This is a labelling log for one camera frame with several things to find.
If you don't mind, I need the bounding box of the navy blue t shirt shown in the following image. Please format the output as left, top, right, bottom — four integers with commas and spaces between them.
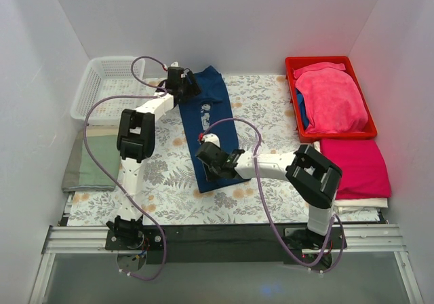
179, 66, 244, 193

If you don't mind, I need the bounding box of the floral table cloth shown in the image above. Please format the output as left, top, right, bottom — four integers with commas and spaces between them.
64, 75, 380, 227

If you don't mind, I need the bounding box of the red plastic bin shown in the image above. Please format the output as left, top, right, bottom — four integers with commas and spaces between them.
285, 56, 377, 143

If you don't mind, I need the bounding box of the blue cloth in bin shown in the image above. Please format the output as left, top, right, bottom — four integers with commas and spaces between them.
296, 89, 309, 130

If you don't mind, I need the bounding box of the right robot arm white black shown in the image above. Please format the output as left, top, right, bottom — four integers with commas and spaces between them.
195, 142, 342, 248

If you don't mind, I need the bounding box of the cream folded t shirt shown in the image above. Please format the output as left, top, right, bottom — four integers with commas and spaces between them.
313, 140, 389, 215

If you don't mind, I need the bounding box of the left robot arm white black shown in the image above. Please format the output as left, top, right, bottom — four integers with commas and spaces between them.
107, 62, 201, 250

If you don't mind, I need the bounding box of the pink towel in bin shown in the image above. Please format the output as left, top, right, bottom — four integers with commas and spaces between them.
294, 62, 368, 134

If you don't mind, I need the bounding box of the white plastic basket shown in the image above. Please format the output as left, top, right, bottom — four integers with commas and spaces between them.
70, 56, 152, 126

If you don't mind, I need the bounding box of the aluminium rail frame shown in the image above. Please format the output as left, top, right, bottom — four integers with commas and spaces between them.
29, 223, 423, 303

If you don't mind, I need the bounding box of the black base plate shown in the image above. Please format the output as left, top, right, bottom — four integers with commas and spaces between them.
105, 223, 347, 270

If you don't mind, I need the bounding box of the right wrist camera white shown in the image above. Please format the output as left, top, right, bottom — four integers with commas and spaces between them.
199, 133, 220, 147

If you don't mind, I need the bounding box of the green folded cloth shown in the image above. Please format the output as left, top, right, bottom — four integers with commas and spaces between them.
62, 126, 121, 193

